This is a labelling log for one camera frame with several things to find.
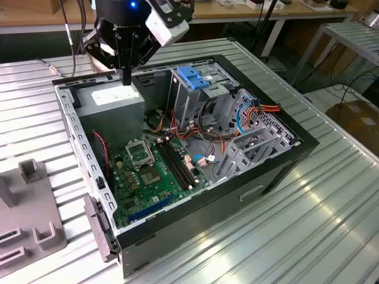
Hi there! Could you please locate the black wire bundle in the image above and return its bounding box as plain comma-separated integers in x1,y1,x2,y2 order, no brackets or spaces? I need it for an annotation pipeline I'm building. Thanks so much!
197,96,230,144

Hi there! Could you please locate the grey metal disk bay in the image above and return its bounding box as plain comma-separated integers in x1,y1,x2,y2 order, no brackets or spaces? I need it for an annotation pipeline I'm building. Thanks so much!
213,125,298,183

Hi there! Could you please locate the metal slat side table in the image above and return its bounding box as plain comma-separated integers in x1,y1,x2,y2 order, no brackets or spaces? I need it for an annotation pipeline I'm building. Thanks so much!
291,22,379,86

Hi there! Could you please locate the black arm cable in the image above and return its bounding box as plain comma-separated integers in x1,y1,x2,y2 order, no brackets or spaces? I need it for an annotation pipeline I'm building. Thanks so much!
59,0,88,78

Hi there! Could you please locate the red black fan wire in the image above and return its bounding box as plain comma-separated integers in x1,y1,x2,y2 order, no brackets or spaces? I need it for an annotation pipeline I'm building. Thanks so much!
91,129,112,180

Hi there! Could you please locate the black stand pole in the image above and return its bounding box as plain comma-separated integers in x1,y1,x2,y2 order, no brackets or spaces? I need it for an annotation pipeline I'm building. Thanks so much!
250,0,281,59

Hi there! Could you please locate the yellow orange wire bundle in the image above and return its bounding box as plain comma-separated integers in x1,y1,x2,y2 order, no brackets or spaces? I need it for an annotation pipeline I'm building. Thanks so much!
144,112,168,134

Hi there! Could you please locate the orange red power wire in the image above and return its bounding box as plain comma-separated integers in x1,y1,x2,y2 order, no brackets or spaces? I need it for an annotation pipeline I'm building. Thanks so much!
233,100,282,141

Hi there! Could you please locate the blue SATA wire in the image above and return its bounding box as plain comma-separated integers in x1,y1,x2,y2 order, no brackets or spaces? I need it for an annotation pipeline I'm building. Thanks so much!
236,102,257,135

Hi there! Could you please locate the small brown box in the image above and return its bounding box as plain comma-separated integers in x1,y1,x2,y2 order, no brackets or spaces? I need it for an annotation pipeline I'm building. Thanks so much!
44,0,69,15

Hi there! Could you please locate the large cardboard box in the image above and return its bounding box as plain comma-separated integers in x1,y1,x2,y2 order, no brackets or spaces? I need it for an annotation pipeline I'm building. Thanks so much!
325,100,379,154

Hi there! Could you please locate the black RAM slot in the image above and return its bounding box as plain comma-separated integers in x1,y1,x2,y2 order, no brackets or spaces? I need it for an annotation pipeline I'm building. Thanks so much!
159,142,193,189
156,143,190,192
163,141,196,186
167,140,199,183

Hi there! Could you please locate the blue expansion slot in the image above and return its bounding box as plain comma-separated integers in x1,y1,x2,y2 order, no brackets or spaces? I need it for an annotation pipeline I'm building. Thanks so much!
127,193,175,222

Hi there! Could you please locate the wooden workbench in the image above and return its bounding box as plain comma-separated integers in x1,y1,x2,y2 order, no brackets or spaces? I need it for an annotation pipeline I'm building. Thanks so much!
0,0,359,57

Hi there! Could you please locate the grey metal drive cage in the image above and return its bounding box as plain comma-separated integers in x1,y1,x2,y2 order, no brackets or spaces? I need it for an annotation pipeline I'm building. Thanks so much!
165,62,240,131

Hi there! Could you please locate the grey power supply unit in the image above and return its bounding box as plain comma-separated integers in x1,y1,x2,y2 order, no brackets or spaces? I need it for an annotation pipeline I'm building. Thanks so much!
72,79,146,151

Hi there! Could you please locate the silver metal cylinder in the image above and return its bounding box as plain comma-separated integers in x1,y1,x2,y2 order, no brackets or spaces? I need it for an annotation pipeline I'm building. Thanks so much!
361,11,379,28

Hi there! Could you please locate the cable with silver plug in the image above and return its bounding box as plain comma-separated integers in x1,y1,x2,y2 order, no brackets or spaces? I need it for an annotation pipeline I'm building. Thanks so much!
38,57,69,79

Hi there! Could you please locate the green motherboard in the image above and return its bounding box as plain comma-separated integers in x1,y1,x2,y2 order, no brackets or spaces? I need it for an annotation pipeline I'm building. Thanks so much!
111,137,214,230

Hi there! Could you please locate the black case fan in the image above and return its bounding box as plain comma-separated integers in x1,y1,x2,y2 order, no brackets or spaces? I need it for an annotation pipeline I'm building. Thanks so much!
88,128,116,193

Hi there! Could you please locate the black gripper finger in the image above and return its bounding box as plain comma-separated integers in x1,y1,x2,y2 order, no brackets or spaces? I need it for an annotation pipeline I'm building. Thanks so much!
127,31,162,86
81,23,127,86

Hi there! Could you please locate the grey plastic case handle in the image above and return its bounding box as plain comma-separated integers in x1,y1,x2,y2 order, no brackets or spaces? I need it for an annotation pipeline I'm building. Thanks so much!
83,195,121,263

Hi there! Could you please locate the black open PC case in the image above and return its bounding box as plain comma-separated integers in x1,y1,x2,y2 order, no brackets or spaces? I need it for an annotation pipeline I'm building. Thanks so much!
52,54,320,279

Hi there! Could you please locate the blue plastic cage latch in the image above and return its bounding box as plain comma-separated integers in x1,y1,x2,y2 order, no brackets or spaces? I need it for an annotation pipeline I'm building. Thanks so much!
176,65,211,92

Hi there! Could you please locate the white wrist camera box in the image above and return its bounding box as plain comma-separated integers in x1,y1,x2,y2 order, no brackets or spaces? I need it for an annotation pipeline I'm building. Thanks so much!
144,8,190,47

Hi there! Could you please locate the grey parts rack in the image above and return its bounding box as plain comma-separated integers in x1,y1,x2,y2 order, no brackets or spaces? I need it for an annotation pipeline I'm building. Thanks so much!
0,158,68,272

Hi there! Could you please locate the CPU socket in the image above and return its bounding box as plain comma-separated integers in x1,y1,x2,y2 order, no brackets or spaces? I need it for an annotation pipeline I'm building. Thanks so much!
124,138,156,171

